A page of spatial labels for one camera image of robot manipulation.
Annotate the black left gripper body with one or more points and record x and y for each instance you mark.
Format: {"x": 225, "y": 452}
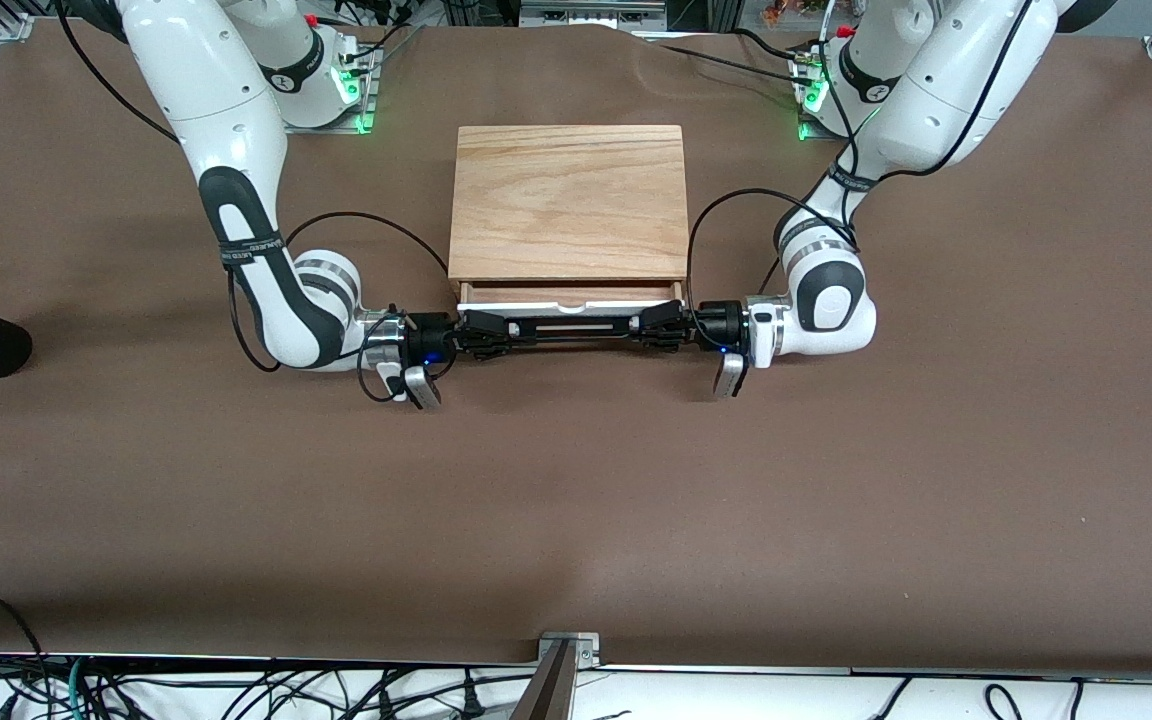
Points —
{"x": 714, "y": 326}

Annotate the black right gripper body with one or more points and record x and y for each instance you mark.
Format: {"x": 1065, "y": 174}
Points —
{"x": 430, "y": 338}

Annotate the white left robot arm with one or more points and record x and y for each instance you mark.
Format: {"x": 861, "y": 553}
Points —
{"x": 836, "y": 310}

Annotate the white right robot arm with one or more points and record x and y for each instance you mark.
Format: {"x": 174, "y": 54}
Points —
{"x": 236, "y": 130}

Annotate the light wooden drawer cabinet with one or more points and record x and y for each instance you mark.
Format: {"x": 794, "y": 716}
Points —
{"x": 566, "y": 200}

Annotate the brown paper table cover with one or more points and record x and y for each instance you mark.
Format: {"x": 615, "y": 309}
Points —
{"x": 576, "y": 480}

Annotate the grey electronics box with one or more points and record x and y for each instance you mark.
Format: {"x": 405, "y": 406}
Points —
{"x": 591, "y": 12}

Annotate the orange background clutter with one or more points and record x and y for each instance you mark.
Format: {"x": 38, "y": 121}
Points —
{"x": 796, "y": 12}

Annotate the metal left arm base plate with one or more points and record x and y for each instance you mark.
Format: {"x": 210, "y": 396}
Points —
{"x": 806, "y": 125}

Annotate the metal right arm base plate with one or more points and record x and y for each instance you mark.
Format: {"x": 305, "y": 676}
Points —
{"x": 368, "y": 95}

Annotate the small metal clamp bracket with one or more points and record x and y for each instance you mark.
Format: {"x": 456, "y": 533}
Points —
{"x": 586, "y": 645}

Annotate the dark metal mount bar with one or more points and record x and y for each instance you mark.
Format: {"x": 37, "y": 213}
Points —
{"x": 546, "y": 690}

